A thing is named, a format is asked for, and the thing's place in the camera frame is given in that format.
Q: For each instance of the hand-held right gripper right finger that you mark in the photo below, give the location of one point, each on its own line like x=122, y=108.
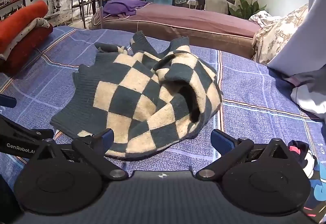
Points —
x=220, y=140

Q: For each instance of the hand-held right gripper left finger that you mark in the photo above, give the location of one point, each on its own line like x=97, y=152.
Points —
x=106, y=136

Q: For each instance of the checkered knit sweater vest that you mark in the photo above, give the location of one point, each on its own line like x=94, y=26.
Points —
x=142, y=101

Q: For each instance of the blue patterned bed sheet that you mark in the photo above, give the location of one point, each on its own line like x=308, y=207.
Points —
x=254, y=101

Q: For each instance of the cartoon print cloth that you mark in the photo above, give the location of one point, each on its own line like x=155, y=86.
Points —
x=309, y=175

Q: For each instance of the white cloth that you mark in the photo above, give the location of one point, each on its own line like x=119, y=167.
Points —
x=309, y=99

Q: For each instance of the polka dot folded cloth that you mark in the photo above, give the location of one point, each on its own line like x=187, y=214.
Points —
x=28, y=30

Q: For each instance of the floral patterned pillow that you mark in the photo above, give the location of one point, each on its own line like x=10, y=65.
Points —
x=277, y=33

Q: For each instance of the mauve sofa bed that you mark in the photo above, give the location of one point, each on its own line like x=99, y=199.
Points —
x=183, y=22

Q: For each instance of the purple blanket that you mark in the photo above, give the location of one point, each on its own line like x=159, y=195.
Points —
x=122, y=7

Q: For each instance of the green leafy plant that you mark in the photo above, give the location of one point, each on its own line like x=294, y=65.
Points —
x=244, y=8

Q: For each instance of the grey curtain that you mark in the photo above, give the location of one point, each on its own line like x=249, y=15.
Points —
x=305, y=35

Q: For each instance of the dark wooden chair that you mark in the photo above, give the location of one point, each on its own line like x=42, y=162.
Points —
x=81, y=1

